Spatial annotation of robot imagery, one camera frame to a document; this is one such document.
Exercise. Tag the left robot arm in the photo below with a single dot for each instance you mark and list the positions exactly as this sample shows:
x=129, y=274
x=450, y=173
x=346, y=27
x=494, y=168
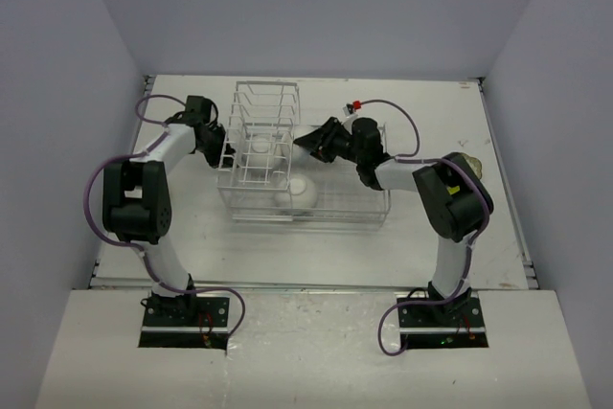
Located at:
x=136, y=204

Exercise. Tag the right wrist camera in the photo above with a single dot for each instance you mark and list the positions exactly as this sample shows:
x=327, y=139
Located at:
x=350, y=109

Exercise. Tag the patterned flower-shaped bowl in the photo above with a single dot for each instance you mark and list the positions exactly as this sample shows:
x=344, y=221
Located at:
x=475, y=164

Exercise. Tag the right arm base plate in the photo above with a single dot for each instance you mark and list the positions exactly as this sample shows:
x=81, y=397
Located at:
x=460, y=325

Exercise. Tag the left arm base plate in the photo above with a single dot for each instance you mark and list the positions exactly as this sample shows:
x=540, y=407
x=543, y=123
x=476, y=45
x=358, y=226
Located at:
x=185, y=322

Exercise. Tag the white wire dish rack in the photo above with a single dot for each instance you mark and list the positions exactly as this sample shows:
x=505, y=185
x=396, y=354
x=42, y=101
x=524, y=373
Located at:
x=264, y=178

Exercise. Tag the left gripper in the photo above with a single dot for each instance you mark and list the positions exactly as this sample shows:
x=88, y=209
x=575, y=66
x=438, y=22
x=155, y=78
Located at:
x=213, y=161

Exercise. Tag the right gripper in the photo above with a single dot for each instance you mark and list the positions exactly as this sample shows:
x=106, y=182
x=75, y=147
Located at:
x=326, y=137

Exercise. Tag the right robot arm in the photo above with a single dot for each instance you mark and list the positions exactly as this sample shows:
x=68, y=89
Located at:
x=456, y=203

